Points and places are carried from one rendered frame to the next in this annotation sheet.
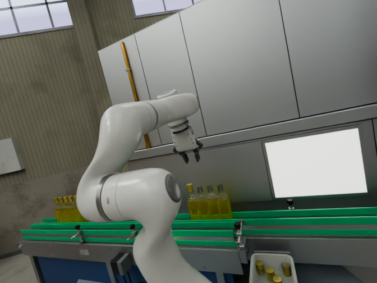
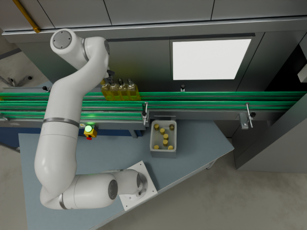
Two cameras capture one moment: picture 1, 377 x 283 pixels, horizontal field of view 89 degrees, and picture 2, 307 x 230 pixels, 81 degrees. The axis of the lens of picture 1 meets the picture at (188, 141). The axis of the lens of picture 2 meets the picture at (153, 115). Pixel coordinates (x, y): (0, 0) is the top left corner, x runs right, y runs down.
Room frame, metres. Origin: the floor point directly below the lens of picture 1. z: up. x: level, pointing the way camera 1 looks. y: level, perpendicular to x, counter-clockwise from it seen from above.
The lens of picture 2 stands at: (0.24, -0.10, 2.13)
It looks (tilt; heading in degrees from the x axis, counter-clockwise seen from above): 60 degrees down; 352
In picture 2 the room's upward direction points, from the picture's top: 12 degrees counter-clockwise
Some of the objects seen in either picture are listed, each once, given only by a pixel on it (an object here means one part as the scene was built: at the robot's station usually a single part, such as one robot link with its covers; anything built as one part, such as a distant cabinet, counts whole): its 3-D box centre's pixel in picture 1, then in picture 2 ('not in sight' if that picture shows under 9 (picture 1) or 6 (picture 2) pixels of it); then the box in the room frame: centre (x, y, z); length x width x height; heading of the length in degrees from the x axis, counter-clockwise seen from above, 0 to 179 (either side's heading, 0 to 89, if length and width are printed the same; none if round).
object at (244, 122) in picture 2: not in sight; (246, 119); (0.60, -0.73, 1.07); 0.17 x 0.05 x 0.23; 157
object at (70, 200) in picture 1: (74, 213); not in sight; (1.45, 0.99, 1.19); 0.06 x 0.06 x 0.28; 67
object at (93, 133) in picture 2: not in sight; (91, 132); (0.95, 0.28, 0.96); 0.07 x 0.07 x 0.07; 67
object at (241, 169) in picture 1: (263, 170); (167, 61); (1.03, -0.37, 1.32); 0.90 x 0.03 x 0.34; 67
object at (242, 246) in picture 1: (240, 233); (145, 114); (0.84, -0.14, 1.12); 0.17 x 0.03 x 0.12; 157
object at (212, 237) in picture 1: (99, 236); (23, 115); (1.19, 0.70, 1.10); 1.75 x 0.01 x 0.08; 67
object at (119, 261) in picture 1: (121, 264); not in sight; (1.05, 0.54, 0.96); 0.08 x 0.08 x 0.08; 67
